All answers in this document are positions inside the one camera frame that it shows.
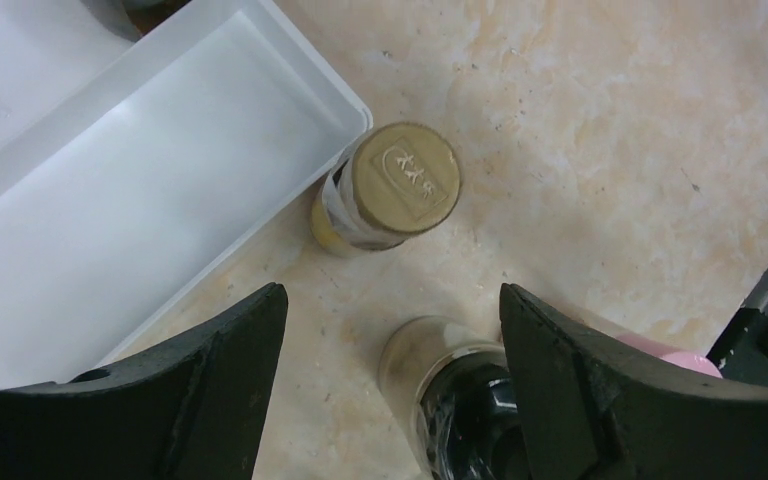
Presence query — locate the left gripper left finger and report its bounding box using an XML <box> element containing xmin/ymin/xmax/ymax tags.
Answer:
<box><xmin>0</xmin><ymin>283</ymin><xmax>288</xmax><ymax>479</ymax></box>

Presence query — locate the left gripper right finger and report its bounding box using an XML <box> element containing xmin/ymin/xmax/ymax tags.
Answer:
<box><xmin>499</xmin><ymin>284</ymin><xmax>768</xmax><ymax>479</ymax></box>

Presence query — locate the white divided plastic tray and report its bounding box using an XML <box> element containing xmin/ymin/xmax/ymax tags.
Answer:
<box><xmin>0</xmin><ymin>1</ymin><xmax>373</xmax><ymax>389</ymax></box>

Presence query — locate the gold cap yellow bottle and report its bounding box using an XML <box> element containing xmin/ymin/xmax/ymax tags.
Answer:
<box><xmin>310</xmin><ymin>121</ymin><xmax>463</xmax><ymax>257</ymax></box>

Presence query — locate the white lid sauce jar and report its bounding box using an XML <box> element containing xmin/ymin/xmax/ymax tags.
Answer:
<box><xmin>80</xmin><ymin>0</ymin><xmax>190</xmax><ymax>42</ymax></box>

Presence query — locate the pink lid spice jar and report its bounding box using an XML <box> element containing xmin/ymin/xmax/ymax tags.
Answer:
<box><xmin>616</xmin><ymin>332</ymin><xmax>722</xmax><ymax>378</ymax></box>

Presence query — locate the black grinder top jar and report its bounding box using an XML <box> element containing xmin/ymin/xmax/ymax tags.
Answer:
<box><xmin>377</xmin><ymin>316</ymin><xmax>531</xmax><ymax>480</ymax></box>

